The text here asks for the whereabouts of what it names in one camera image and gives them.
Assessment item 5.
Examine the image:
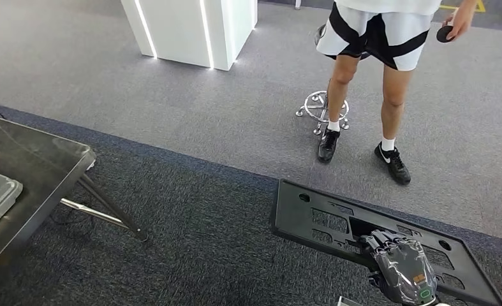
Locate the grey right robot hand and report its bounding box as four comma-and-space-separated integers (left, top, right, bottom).
359, 229, 439, 306

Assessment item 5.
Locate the black plastic slotted part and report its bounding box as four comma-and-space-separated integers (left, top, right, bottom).
270, 178, 502, 306

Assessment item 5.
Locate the metal workbench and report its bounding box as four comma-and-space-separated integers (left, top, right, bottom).
0, 112, 150, 296

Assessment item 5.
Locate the person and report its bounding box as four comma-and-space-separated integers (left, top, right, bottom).
314, 0, 480, 187

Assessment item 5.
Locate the small black disc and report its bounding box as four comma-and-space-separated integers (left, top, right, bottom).
436, 25, 455, 44

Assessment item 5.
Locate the chrome base stool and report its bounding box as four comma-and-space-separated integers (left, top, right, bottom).
295, 23, 372, 137

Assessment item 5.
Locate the white lit column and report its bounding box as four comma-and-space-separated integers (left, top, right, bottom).
119, 0, 259, 71

